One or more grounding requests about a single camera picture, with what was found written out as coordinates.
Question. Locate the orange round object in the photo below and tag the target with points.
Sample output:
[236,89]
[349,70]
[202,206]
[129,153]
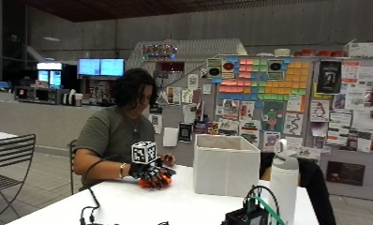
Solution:
[142,183]

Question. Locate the white cube of black markers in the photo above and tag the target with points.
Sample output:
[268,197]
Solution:
[144,152]

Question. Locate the small black connector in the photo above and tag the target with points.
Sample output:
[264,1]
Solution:
[164,223]

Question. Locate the white fabric storage box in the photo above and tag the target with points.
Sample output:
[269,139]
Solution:
[225,168]

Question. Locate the the person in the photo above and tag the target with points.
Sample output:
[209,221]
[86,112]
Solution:
[106,134]

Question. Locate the black chair behind person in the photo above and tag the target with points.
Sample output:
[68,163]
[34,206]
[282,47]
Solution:
[72,168]

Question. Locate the black electronic box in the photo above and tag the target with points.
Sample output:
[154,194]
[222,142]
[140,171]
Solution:
[244,218]

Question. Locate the white water bottle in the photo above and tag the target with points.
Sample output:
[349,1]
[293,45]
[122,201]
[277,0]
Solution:
[284,184]

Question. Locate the coffee machine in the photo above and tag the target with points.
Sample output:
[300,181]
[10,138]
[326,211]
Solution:
[98,90]

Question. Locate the white jugs on counter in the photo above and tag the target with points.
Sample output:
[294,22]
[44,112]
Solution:
[73,99]

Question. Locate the grey service counter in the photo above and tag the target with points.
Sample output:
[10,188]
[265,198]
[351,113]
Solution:
[40,122]

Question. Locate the red lit sign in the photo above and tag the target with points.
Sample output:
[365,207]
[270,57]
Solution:
[170,67]

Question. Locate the black metal slatted chair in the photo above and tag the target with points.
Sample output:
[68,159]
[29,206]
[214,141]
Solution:
[6,150]

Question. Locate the group of coloured sticky notes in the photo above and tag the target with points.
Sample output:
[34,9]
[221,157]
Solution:
[273,89]

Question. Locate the lit drinks fridge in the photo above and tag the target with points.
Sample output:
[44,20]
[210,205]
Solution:
[49,75]

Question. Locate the white staircase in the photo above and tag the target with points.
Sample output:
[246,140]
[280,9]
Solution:
[210,48]

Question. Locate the penguin poster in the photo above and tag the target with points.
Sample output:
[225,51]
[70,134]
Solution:
[320,111]

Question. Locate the dark landscape poster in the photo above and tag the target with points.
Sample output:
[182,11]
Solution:
[345,173]

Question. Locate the small blue screen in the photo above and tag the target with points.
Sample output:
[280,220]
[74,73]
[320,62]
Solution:
[0,84]

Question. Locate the grey notice board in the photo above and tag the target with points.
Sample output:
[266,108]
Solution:
[359,159]

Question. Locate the group of paper flyers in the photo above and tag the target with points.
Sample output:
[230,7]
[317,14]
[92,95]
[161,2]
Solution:
[351,125]

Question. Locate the white round container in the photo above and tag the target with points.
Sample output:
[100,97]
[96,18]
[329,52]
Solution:
[282,52]

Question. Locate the round ceiling lamp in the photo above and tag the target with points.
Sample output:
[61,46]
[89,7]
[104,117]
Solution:
[52,39]

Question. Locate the black portrait poster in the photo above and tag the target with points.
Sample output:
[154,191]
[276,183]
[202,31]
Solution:
[329,77]

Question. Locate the row of red bowls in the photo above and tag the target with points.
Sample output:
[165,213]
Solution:
[318,53]

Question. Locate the white cardboard box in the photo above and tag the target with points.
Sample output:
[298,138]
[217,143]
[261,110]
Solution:
[362,50]

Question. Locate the blue wall monitor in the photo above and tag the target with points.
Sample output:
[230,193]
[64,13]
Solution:
[89,67]
[112,67]

